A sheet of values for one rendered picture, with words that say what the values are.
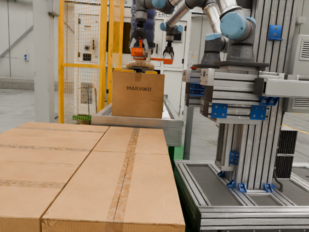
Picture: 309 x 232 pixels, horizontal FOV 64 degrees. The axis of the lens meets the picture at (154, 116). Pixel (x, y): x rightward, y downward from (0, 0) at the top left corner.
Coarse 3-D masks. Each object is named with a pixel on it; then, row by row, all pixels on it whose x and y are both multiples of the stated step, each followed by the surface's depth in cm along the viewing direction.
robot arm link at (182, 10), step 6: (186, 0) 197; (192, 0) 194; (198, 0) 194; (204, 0) 195; (180, 6) 206; (186, 6) 200; (192, 6) 198; (198, 6) 200; (180, 12) 206; (186, 12) 206; (174, 18) 212; (180, 18) 212; (162, 24) 222; (168, 24) 219; (174, 24) 218; (162, 30) 224; (168, 30) 225
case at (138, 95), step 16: (128, 80) 191; (144, 80) 192; (160, 80) 192; (112, 96) 193; (128, 96) 194; (144, 96) 194; (160, 96) 194; (112, 112) 195; (128, 112) 196; (144, 112) 196; (160, 112) 196
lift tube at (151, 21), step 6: (132, 0) 207; (132, 6) 207; (132, 12) 206; (150, 12) 204; (132, 18) 208; (150, 18) 206; (132, 24) 207; (144, 24) 204; (150, 24) 206; (132, 30) 209; (150, 30) 208; (150, 36) 208; (150, 48) 211
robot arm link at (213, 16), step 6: (210, 0) 197; (204, 6) 198; (210, 6) 197; (216, 6) 200; (204, 12) 203; (210, 12) 196; (216, 12) 196; (210, 18) 196; (216, 18) 194; (210, 24) 198; (216, 24) 192; (216, 30) 192
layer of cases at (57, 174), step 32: (32, 128) 163; (64, 128) 169; (96, 128) 174; (128, 128) 181; (0, 160) 106; (32, 160) 108; (64, 160) 111; (96, 160) 113; (128, 160) 116; (160, 160) 118; (0, 192) 79; (32, 192) 81; (64, 192) 82; (96, 192) 83; (128, 192) 85; (160, 192) 86; (0, 224) 67; (32, 224) 68; (64, 224) 68; (96, 224) 68; (128, 224) 68; (160, 224) 68
